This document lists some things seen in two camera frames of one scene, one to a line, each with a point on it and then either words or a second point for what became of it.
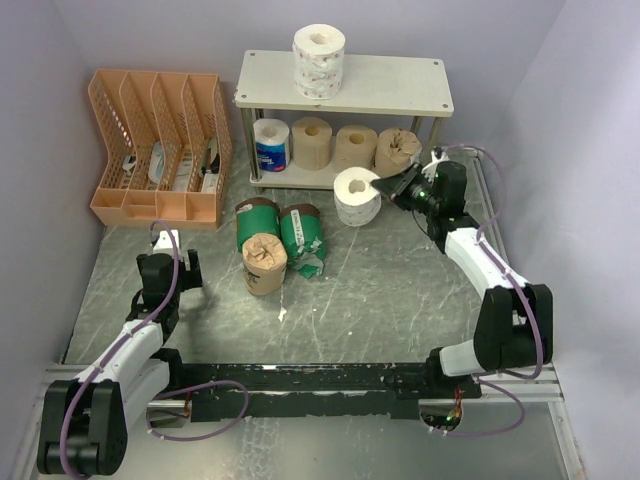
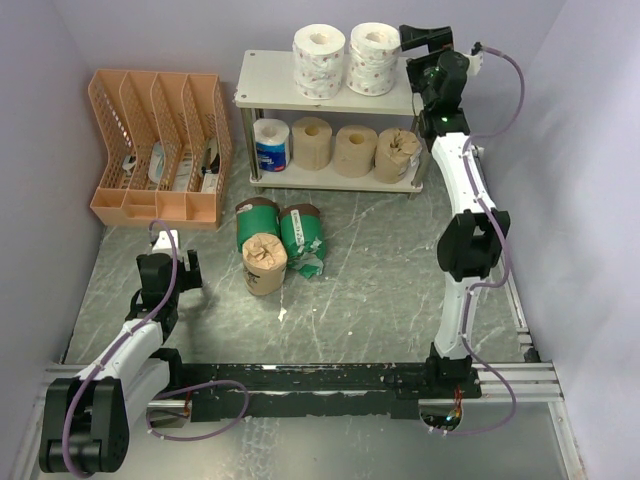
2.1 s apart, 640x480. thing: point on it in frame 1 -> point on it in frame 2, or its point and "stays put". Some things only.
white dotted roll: [319, 51] stays put
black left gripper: [194, 268] stays put
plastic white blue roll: [272, 137] stays put
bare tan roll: [355, 146] stays put
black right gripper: [396, 184] -> [436, 40]
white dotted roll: [357, 201] -> [372, 60]
